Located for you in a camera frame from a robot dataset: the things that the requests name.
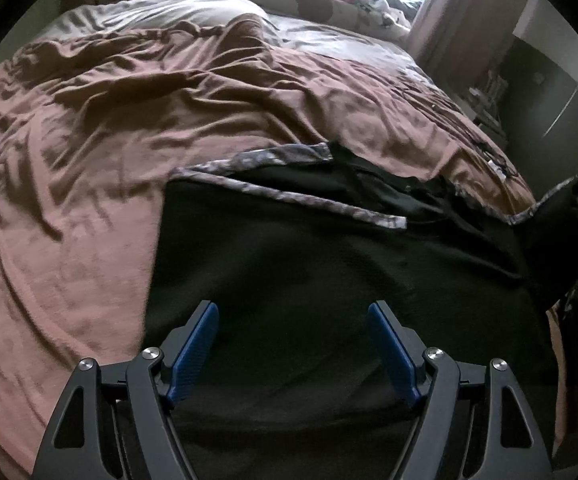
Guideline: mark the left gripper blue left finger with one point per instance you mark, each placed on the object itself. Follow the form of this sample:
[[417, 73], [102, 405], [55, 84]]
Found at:
[[114, 421]]

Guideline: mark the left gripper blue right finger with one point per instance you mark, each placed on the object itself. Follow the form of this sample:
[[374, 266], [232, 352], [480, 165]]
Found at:
[[471, 421]]

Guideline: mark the black garment with patterned trim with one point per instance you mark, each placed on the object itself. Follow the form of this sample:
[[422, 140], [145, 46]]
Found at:
[[293, 244]]

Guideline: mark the dark items on blanket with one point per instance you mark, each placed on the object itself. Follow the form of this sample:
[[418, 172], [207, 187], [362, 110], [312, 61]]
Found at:
[[494, 157]]

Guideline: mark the brown bed blanket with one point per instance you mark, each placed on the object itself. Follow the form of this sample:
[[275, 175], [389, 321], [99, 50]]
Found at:
[[91, 127]]

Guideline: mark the beige window curtain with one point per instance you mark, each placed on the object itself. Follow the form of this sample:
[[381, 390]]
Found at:
[[457, 41]]

